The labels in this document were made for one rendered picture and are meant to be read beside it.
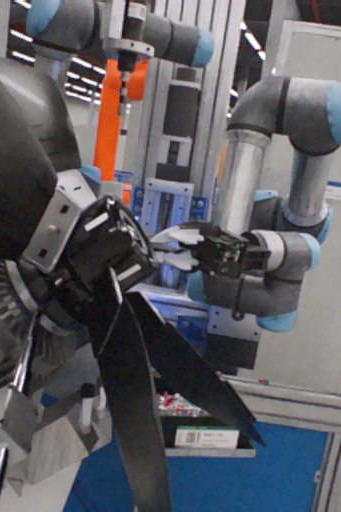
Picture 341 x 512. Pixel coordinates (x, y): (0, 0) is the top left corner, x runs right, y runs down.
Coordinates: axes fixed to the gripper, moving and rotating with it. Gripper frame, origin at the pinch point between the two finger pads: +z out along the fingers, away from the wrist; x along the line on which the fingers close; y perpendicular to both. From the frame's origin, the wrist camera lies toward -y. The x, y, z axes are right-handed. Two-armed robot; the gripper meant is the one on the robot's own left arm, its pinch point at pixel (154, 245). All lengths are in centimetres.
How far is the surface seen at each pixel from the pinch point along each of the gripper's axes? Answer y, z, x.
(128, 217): 11.1, 12.5, -7.4
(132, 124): -970, -546, 41
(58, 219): 14.6, 23.7, -7.6
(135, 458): 34.5, 21.0, 10.7
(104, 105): -363, -169, -8
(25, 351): 23.0, 28.9, 4.2
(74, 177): 3.5, 17.4, -10.5
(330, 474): 14, -50, 49
